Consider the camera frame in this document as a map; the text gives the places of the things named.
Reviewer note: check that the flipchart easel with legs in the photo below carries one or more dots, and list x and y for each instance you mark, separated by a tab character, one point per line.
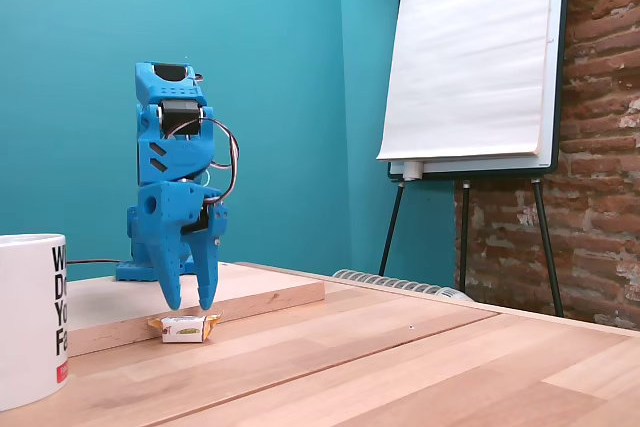
562	97

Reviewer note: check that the white radiator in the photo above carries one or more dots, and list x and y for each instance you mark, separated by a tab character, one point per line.
390	282

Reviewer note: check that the pale wooden board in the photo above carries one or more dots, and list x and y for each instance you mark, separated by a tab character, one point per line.
260	292

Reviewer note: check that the white ceramic mug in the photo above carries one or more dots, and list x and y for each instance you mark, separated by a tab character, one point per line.
25	317

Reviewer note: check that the white flipchart paper pad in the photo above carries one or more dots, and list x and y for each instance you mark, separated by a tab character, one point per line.
465	47

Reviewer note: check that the white gold sweet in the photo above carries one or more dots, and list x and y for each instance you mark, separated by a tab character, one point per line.
184	329

